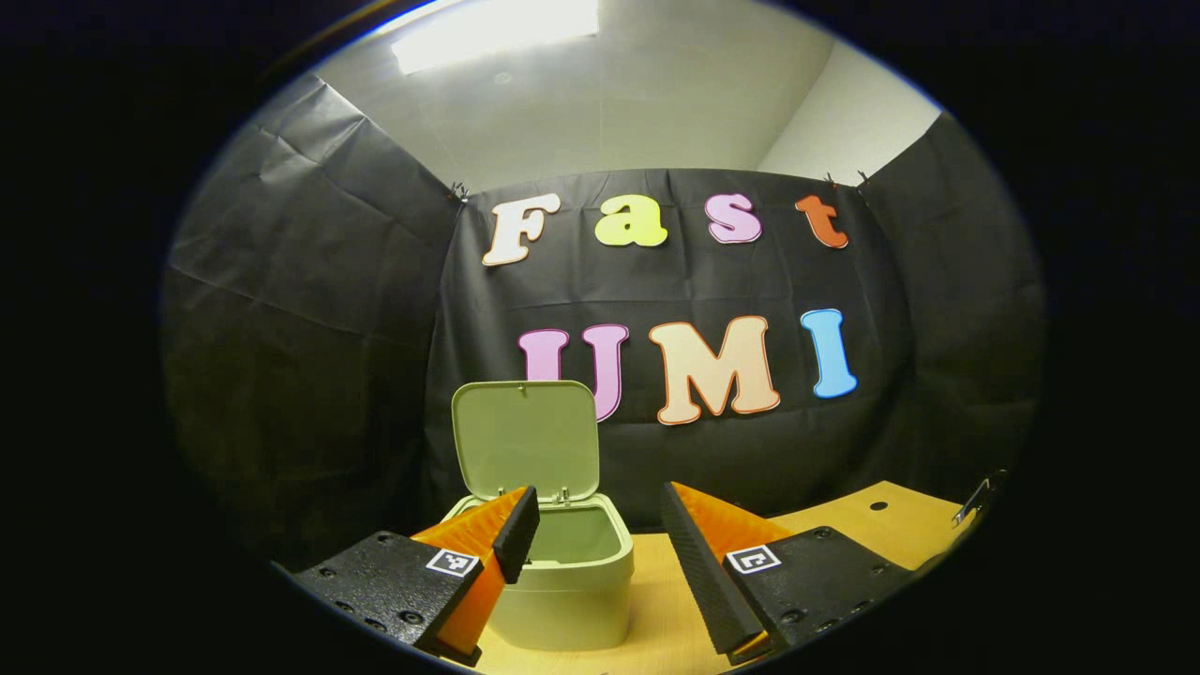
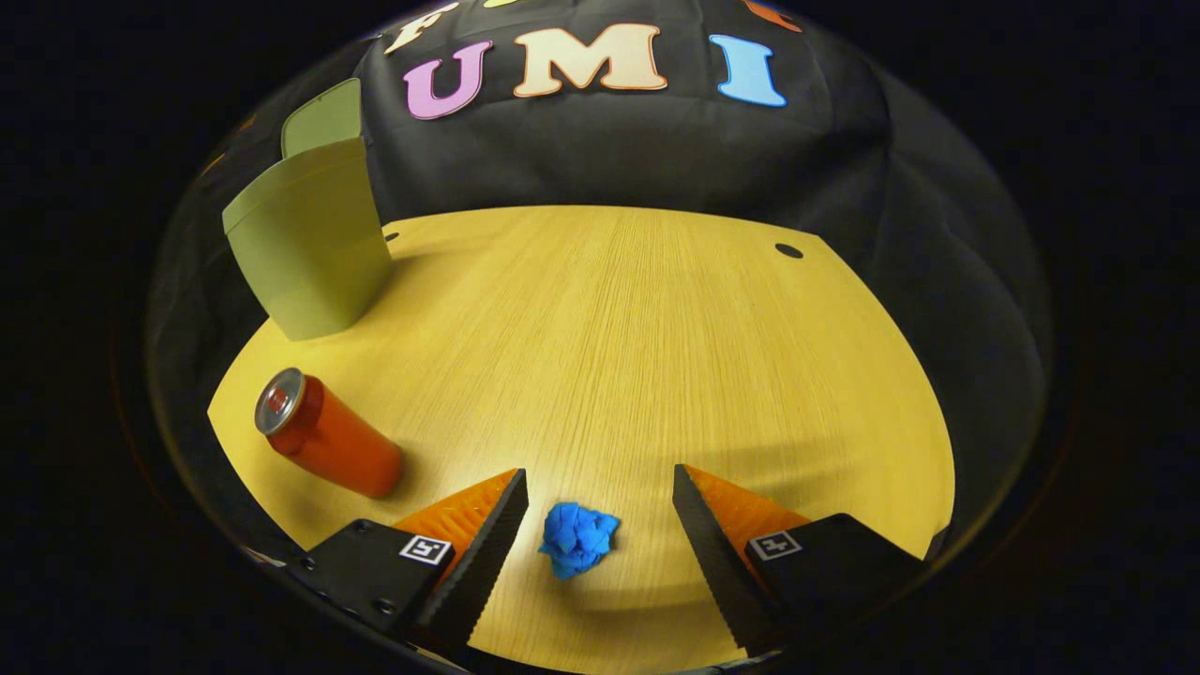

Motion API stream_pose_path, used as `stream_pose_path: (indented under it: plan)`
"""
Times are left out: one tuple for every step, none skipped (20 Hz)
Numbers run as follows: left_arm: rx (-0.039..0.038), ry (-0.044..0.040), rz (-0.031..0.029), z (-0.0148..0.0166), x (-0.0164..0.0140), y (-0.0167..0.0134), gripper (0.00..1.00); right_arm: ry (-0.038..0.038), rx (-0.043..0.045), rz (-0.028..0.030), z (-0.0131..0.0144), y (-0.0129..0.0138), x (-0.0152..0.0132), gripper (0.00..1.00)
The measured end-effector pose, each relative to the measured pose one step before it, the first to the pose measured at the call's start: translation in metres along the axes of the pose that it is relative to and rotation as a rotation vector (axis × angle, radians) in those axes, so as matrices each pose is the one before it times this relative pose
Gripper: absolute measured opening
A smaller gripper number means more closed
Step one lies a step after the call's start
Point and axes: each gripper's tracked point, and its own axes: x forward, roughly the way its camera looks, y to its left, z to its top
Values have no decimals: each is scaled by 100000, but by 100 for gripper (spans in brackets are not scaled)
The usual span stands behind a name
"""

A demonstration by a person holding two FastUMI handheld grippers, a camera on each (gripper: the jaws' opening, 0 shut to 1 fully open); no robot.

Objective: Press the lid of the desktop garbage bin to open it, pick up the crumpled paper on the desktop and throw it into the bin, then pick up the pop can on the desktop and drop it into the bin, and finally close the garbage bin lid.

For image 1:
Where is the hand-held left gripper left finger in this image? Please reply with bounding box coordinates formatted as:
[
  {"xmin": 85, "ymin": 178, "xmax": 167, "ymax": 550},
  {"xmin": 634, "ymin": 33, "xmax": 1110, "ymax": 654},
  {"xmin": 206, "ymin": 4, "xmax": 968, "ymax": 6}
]
[{"xmin": 292, "ymin": 485, "xmax": 542, "ymax": 668}]

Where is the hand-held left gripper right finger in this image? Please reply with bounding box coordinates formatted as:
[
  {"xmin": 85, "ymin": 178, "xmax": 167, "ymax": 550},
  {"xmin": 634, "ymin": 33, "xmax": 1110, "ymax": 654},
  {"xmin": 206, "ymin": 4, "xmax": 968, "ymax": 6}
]
[{"xmin": 660, "ymin": 481, "xmax": 918, "ymax": 667}]

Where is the pale green desktop garbage bin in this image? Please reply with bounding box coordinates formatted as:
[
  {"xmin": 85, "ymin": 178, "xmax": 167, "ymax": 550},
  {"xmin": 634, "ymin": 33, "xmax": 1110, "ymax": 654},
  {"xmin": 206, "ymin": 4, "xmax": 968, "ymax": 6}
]
[{"xmin": 441, "ymin": 380, "xmax": 636, "ymax": 653}]

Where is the wooden desktop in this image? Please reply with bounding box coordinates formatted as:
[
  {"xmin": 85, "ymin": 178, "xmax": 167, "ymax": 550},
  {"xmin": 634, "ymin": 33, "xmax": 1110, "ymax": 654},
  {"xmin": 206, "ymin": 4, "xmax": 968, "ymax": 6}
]
[{"xmin": 441, "ymin": 480, "xmax": 983, "ymax": 675}]

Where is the black backdrop cloth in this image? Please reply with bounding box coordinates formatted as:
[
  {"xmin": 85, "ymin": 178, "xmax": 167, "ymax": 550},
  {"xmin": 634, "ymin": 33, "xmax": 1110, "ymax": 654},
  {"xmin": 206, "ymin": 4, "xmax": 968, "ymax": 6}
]
[{"xmin": 159, "ymin": 73, "xmax": 1046, "ymax": 573}]

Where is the rectangular ceiling light panel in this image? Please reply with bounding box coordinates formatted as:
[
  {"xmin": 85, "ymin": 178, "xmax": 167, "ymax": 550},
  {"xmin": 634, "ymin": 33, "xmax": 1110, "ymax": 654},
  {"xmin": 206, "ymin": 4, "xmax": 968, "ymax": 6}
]
[{"xmin": 392, "ymin": 0, "xmax": 601, "ymax": 76}]

